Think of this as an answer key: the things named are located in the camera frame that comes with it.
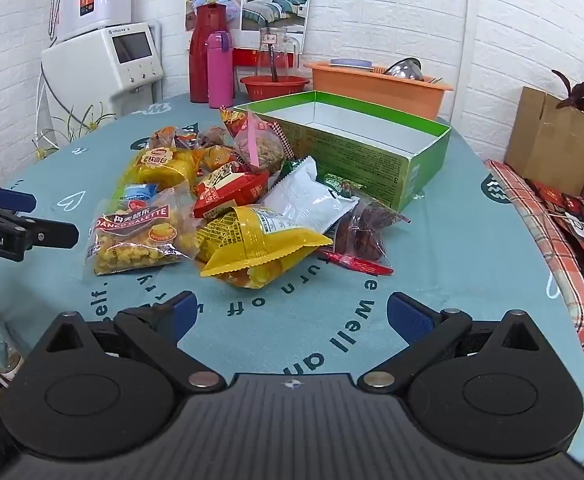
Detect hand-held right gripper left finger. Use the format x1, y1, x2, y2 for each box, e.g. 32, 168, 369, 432
36, 291, 229, 394

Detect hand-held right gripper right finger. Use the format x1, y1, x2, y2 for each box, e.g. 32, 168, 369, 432
358, 291, 553, 395

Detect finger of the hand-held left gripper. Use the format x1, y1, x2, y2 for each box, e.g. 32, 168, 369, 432
0, 180, 37, 212
16, 215, 80, 250

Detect thin red stick packet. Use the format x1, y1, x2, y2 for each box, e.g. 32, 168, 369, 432
322, 250, 395, 276

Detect clear bag of yellow cookies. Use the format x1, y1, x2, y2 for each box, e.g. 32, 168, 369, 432
83, 187, 203, 277

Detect clear bag of brown snacks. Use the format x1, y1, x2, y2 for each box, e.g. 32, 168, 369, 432
332, 197, 413, 267

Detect large yellow snack bag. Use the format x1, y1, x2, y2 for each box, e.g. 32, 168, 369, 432
195, 205, 333, 290

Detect small blue snack packet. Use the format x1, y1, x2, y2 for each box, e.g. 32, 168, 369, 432
121, 182, 161, 202

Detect red snack packet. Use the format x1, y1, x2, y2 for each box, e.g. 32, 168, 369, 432
193, 162, 271, 218

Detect yellow orange chips bag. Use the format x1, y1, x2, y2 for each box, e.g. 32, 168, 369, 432
117, 145, 205, 196

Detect green snack packet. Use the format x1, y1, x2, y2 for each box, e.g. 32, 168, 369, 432
278, 157, 306, 179
322, 172, 369, 197

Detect green cardboard box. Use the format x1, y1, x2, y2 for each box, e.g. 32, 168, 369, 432
233, 91, 452, 212

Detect white snack bag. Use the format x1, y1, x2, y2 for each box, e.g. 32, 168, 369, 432
262, 156, 360, 236

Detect pink-edged clear peanut bag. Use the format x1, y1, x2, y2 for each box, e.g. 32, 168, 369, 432
220, 107, 289, 173

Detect teal printed tablecloth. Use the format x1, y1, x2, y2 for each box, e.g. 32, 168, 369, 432
0, 91, 584, 466

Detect dried yellow flower plant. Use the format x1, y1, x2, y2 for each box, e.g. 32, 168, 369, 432
31, 102, 118, 160

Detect white appliance with screen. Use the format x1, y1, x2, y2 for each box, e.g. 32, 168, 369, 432
41, 21, 167, 121

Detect plaid cloth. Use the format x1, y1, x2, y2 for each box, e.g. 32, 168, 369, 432
486, 159, 584, 401

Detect red paper packets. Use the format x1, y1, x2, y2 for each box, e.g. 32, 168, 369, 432
532, 180, 584, 262

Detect large cardboard box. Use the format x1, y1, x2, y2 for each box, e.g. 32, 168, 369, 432
504, 86, 584, 196

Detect red thermos jug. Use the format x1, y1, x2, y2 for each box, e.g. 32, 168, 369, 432
188, 2, 223, 105

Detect orange plastic basket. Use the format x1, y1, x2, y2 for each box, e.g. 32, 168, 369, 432
303, 59, 455, 121

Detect pink thermos bottle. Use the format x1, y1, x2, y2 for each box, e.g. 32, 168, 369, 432
207, 31, 235, 109

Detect metal bowl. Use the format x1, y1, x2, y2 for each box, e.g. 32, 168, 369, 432
384, 57, 425, 82

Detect red plastic basin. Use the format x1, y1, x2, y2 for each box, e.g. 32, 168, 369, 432
239, 75, 311, 102

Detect glass pitcher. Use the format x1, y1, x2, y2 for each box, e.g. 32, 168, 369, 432
254, 26, 303, 83

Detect purple leafed plant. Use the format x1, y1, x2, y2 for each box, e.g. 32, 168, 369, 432
552, 64, 584, 133

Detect bedding wall poster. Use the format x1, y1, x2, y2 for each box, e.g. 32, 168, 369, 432
184, 0, 314, 51

